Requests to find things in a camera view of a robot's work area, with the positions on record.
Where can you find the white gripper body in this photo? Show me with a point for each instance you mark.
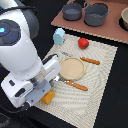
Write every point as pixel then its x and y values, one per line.
pixel 29 92

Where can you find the orange bread loaf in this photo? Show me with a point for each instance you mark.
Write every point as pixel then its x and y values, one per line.
pixel 47 98

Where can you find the red tomato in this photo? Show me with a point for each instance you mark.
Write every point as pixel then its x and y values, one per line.
pixel 83 43

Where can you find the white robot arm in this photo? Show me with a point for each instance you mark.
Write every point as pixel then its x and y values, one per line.
pixel 28 78

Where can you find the round beige plate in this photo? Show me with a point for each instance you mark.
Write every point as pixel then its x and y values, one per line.
pixel 72 68

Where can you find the woven beige placemat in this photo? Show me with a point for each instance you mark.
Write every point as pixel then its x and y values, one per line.
pixel 74 106

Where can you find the small grey pot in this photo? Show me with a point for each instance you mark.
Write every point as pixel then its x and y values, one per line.
pixel 72 11

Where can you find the large grey pot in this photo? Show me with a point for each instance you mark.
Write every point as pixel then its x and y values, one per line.
pixel 95 14

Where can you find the beige bowl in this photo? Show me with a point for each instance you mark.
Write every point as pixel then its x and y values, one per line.
pixel 124 16

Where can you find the fork with wooden handle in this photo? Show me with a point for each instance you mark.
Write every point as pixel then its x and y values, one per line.
pixel 69 82

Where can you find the knife with wooden handle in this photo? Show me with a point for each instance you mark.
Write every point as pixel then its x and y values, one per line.
pixel 82 58

